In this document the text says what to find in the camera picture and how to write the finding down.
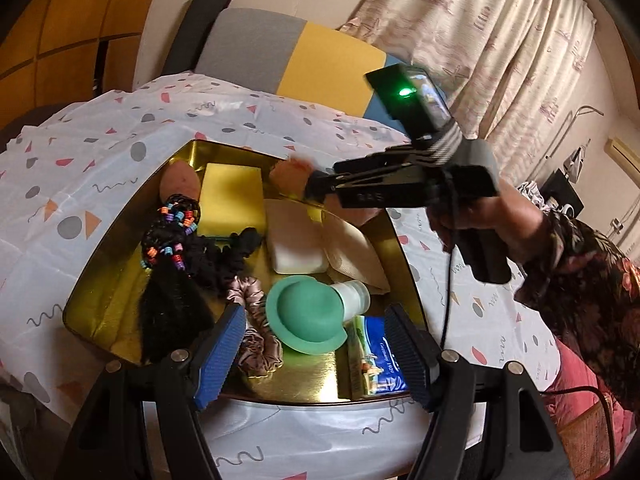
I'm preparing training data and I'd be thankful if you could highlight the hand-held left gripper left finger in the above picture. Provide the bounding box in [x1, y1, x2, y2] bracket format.
[55, 304, 248, 480]

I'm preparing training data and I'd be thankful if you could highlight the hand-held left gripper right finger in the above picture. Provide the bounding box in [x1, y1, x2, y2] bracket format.
[385, 304, 576, 480]

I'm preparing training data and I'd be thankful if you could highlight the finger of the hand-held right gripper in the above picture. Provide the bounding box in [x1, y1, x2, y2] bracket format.
[334, 147, 431, 177]
[304, 170, 431, 212]

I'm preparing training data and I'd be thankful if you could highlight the blue tissue pack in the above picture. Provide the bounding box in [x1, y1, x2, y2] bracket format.
[345, 315, 416, 401]

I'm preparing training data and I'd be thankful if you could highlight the pink scrunchie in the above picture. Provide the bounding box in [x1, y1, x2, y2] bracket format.
[222, 276, 283, 376]

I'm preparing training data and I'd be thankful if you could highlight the orange makeup sponge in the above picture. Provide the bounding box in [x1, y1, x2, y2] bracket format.
[270, 156, 313, 196]

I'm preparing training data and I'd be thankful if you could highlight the gold tin box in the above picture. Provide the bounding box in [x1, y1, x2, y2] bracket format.
[62, 140, 428, 406]

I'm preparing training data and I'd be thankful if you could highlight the white sponge block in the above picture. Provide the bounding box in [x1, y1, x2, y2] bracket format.
[263, 199, 331, 275]

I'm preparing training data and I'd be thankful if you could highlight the black beaded hairpiece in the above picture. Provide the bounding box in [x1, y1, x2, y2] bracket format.
[139, 194, 226, 366]

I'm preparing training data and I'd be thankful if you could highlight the green and white bottle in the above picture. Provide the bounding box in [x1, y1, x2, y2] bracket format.
[265, 279, 372, 356]

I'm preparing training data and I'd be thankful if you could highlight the black scrunchie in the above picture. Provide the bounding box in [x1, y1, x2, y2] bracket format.
[200, 226, 263, 291]

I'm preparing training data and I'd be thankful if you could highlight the yellow sponge block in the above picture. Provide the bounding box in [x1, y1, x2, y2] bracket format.
[197, 161, 267, 241]

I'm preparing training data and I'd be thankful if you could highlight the brown makeup sponge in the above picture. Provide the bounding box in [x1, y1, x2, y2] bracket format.
[159, 159, 203, 206]

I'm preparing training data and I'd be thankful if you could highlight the person's right hand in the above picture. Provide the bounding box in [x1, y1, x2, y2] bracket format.
[427, 180, 546, 266]

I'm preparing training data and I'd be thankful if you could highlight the pile of clothes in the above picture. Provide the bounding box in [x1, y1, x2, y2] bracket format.
[517, 182, 551, 211]

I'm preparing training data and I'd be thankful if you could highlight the grey garment steamer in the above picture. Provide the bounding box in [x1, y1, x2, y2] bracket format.
[562, 142, 591, 181]

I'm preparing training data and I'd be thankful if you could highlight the curved metal pole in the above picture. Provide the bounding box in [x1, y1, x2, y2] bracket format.
[545, 105, 606, 161]

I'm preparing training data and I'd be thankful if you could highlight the pink patterned curtain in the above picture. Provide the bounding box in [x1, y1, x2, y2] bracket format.
[340, 0, 598, 176]

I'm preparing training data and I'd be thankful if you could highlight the pink quilted blanket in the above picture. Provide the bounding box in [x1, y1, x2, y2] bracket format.
[542, 340, 640, 480]

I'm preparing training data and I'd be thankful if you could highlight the grey yellow blue chair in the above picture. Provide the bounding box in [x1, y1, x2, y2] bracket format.
[195, 7, 406, 126]

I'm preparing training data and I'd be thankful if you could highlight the wicker chair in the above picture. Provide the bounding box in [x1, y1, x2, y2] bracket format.
[582, 400, 608, 461]

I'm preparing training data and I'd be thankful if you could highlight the patterned white tablecloth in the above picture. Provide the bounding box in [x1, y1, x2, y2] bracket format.
[0, 72, 566, 480]

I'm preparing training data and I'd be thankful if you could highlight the wooden wardrobe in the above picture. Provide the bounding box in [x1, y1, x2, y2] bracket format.
[0, 0, 168, 121]

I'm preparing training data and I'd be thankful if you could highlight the wall air conditioner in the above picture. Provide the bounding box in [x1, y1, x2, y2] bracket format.
[605, 137, 640, 171]

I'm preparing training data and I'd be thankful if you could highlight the black padded post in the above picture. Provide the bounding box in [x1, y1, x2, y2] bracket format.
[162, 0, 233, 78]

